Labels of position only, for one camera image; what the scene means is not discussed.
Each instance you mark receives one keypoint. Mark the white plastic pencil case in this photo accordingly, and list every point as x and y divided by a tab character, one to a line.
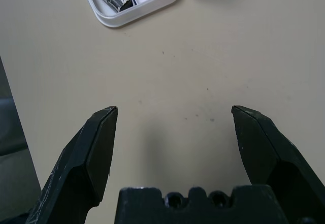
142	18

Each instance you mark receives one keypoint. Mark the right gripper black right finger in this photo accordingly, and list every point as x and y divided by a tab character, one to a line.
266	145

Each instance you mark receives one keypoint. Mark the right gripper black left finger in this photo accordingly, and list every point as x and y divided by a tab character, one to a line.
83	158

